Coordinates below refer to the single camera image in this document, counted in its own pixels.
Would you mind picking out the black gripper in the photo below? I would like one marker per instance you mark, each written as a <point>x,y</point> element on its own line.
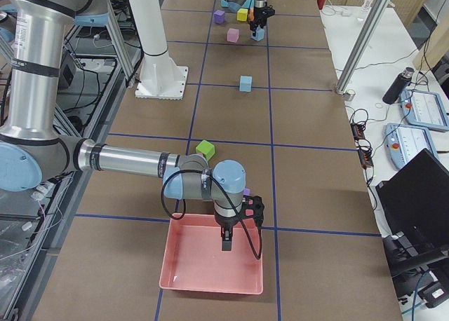
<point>226,224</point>
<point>259,15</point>

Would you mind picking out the light blue foam block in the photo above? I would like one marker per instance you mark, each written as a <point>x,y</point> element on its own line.
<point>245,84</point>
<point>258,34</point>

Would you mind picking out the orange foam block left side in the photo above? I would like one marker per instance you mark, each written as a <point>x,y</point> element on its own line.
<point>250,14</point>

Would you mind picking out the yellow foam block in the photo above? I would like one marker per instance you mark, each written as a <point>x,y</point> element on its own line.
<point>242,15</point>

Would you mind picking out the blue plastic bin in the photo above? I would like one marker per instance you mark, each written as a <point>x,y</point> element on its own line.
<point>224,3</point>

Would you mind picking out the light pink foam block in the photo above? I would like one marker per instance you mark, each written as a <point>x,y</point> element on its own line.
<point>232,35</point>

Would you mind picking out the purple foam block left side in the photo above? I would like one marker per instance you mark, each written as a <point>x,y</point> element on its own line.
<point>219,17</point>

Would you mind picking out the pink plastic tray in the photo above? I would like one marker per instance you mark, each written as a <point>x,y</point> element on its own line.
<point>194,260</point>

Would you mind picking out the green foam block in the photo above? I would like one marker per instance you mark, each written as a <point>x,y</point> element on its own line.
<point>206,149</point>

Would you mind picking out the clear plastic bottle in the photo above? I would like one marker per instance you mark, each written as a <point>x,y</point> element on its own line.
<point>366,5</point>

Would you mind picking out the tape roll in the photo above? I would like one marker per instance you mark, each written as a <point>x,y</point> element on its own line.
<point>349,95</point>

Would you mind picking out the black water bottle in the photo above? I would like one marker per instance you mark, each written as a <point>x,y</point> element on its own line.
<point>399,84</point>

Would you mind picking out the teach pendant far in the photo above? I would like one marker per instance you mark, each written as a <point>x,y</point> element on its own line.
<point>424,109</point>

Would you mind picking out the teach pendant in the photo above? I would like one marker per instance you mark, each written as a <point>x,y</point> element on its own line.
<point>404,142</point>
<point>424,109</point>

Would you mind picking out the black laptop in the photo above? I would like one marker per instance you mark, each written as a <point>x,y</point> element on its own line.
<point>415,200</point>

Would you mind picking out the teach pendant near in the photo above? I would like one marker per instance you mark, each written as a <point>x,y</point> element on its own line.
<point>404,142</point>

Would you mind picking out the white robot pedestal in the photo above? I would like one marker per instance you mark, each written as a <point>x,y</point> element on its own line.
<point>160,77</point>

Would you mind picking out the aluminium frame post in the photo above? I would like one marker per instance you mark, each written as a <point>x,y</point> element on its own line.
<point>367,30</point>

